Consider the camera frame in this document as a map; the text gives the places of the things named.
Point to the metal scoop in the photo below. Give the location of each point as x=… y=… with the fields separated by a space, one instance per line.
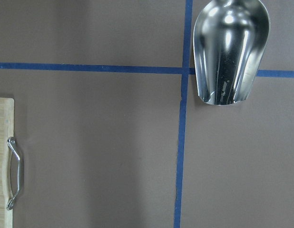
x=229 y=41

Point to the wooden cutting board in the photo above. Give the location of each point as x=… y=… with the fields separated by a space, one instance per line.
x=6 y=131

